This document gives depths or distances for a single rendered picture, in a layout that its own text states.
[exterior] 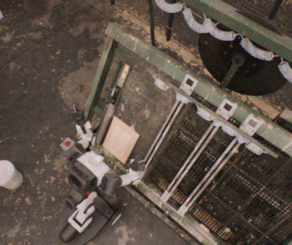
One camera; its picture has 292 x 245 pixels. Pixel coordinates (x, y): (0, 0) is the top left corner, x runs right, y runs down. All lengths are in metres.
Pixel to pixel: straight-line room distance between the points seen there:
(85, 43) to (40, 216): 2.93
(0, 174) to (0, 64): 2.11
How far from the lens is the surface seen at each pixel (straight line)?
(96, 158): 2.16
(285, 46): 2.04
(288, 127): 2.26
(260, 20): 2.08
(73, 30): 5.18
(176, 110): 2.15
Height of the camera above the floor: 3.45
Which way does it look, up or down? 62 degrees down
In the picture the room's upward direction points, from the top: 4 degrees clockwise
